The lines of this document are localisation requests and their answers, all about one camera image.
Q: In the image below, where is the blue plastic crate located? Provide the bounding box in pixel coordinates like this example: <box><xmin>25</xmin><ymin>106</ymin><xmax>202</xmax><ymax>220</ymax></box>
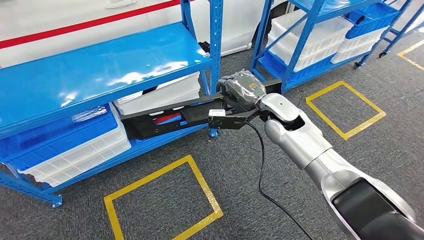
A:
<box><xmin>257</xmin><ymin>49</ymin><xmax>335</xmax><ymax>84</ymax></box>
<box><xmin>344</xmin><ymin>2</ymin><xmax>401</xmax><ymax>40</ymax></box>
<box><xmin>0</xmin><ymin>103</ymin><xmax>119</xmax><ymax>171</ymax></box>

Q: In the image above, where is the black camera cable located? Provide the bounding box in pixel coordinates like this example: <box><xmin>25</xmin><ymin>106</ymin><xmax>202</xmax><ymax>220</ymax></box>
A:
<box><xmin>245</xmin><ymin>121</ymin><xmax>314</xmax><ymax>240</ymax></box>

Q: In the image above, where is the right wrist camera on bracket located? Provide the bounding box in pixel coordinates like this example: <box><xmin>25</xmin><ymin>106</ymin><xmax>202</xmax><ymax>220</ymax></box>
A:
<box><xmin>207</xmin><ymin>105</ymin><xmax>266</xmax><ymax>131</ymax></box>

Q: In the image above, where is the blue metal shelf rack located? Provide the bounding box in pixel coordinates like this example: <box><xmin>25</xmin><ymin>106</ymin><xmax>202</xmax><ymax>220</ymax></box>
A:
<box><xmin>378</xmin><ymin>0</ymin><xmax>424</xmax><ymax>59</ymax></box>
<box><xmin>250</xmin><ymin>0</ymin><xmax>415</xmax><ymax>93</ymax></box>
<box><xmin>0</xmin><ymin>0</ymin><xmax>224</xmax><ymax>209</ymax></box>

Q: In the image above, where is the black plastic plate frame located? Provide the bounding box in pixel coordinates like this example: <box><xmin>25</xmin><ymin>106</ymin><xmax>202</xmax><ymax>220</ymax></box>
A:
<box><xmin>120</xmin><ymin>78</ymin><xmax>282</xmax><ymax>141</ymax></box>

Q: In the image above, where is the thin black wire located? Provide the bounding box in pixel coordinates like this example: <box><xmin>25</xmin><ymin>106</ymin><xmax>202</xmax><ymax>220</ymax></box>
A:
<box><xmin>295</xmin><ymin>88</ymin><xmax>308</xmax><ymax>108</ymax></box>

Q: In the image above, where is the red flat item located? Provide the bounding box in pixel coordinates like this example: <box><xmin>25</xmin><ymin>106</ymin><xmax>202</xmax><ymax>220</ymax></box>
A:
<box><xmin>154</xmin><ymin>113</ymin><xmax>182</xmax><ymax>126</ymax></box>

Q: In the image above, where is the white car with red stripe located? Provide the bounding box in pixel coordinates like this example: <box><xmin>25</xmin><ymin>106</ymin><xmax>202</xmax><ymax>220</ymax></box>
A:
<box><xmin>0</xmin><ymin>0</ymin><xmax>292</xmax><ymax>69</ymax></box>

